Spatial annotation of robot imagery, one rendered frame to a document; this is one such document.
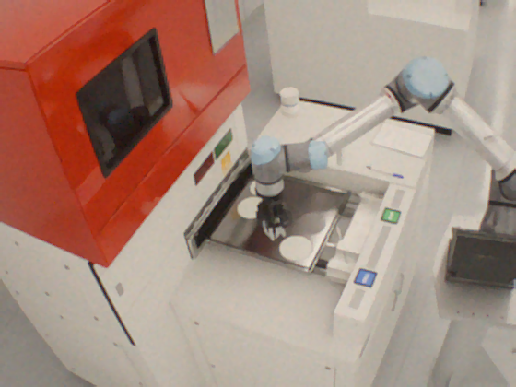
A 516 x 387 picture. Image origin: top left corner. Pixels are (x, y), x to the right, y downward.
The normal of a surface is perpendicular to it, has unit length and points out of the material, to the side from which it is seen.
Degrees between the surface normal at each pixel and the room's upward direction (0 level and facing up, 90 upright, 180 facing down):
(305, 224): 0
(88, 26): 90
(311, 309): 0
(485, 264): 90
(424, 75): 42
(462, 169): 0
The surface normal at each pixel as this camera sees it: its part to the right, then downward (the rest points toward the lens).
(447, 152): -0.11, -0.73
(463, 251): -0.30, 0.68
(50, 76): 0.90, 0.22
